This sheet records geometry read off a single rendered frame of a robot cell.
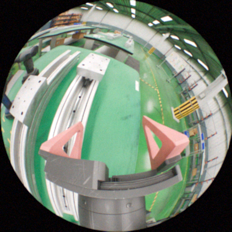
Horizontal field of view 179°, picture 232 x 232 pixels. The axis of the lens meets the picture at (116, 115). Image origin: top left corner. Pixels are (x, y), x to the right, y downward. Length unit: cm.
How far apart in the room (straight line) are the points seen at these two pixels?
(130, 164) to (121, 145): 10
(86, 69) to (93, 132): 24
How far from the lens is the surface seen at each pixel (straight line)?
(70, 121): 27
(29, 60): 49
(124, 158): 36
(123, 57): 152
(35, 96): 28
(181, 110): 303
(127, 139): 37
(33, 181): 39
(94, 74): 32
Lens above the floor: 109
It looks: 54 degrees down
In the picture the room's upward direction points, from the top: 48 degrees clockwise
